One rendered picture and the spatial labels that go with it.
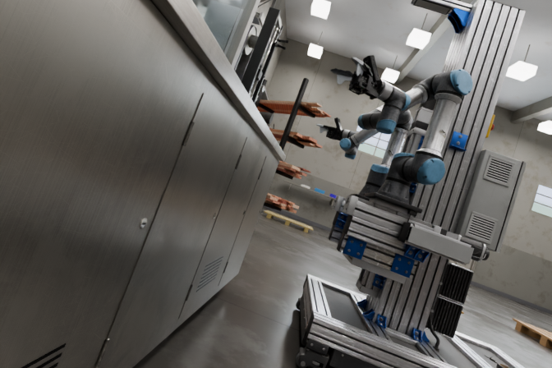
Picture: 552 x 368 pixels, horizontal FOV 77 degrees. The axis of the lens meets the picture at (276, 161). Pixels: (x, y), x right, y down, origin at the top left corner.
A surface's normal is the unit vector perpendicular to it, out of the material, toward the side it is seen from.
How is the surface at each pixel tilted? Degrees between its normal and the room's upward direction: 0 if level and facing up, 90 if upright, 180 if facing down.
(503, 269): 90
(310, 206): 90
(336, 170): 90
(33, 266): 90
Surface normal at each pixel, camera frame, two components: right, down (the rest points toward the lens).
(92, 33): 0.93, 0.33
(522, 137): -0.06, -0.11
